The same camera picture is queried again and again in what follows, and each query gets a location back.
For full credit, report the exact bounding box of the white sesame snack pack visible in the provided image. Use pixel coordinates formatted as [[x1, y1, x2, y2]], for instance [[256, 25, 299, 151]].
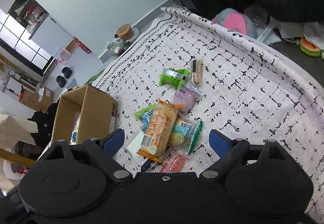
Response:
[[126, 129, 144, 162]]

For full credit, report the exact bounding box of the orange rice cracker pack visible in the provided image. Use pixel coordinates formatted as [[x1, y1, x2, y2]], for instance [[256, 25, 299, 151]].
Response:
[[137, 100, 183, 163]]

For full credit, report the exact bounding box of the purple long snack pack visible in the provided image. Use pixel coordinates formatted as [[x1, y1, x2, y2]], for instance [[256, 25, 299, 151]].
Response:
[[70, 112, 81, 144]]

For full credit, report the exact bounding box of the brown cardboard box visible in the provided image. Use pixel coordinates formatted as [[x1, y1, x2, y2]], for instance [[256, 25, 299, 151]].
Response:
[[51, 85, 118, 144]]

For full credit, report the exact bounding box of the teal label cookie pack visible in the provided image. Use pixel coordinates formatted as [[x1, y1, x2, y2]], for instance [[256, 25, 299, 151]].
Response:
[[168, 118, 203, 156]]

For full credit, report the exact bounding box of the blue green candy pack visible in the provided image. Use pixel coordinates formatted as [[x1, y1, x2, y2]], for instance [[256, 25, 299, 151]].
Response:
[[134, 104, 158, 131]]

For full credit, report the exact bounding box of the pink snack pack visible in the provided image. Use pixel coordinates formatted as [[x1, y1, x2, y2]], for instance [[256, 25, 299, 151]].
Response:
[[160, 153, 188, 173]]

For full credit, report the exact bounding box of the lilac round snack pack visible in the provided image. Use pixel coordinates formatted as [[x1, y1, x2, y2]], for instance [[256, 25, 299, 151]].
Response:
[[173, 88, 200, 113]]

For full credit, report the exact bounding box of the white patterned bed blanket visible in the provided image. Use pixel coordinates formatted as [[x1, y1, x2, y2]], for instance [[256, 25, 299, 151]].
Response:
[[93, 6, 323, 223]]

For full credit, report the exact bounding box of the small biscuit stick pack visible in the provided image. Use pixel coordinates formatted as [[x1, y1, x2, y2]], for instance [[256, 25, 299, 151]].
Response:
[[191, 58, 203, 86]]

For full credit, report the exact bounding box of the light green snack pack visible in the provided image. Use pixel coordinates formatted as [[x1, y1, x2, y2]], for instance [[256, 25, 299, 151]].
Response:
[[159, 68, 190, 90]]

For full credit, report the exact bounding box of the black slipper right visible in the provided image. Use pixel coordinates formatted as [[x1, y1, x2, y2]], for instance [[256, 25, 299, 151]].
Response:
[[62, 67, 73, 79]]

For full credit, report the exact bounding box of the pink plastic bag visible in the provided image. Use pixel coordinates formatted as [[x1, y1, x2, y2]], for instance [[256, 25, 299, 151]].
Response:
[[54, 48, 71, 63]]

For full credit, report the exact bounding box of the brown lidded jar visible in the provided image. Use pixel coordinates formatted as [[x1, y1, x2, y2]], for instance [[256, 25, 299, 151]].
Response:
[[116, 24, 134, 41]]

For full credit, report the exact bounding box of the white kitchen cabinet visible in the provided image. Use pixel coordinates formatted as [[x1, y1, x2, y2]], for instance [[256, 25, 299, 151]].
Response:
[[30, 15, 73, 56]]

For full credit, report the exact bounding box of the pink grey plush toy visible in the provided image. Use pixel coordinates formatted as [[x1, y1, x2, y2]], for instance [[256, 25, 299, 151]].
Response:
[[211, 8, 257, 38]]

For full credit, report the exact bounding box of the burger shaped toy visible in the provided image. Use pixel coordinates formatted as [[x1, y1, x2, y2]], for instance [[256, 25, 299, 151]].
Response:
[[300, 37, 321, 57]]

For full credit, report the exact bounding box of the black framed window door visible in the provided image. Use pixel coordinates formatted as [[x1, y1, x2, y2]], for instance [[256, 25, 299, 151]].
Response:
[[1, 10, 53, 76]]

